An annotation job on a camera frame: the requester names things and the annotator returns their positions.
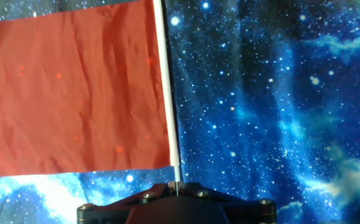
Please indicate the galaxy and meadow printed cloth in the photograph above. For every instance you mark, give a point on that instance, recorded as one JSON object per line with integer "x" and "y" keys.
{"x": 260, "y": 109}

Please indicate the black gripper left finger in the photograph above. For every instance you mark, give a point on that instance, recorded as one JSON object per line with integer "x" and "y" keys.
{"x": 120, "y": 208}

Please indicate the red flag with white pole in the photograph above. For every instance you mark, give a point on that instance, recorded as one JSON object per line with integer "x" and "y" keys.
{"x": 74, "y": 93}

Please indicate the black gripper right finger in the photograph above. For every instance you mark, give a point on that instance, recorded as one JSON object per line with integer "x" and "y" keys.
{"x": 245, "y": 211}

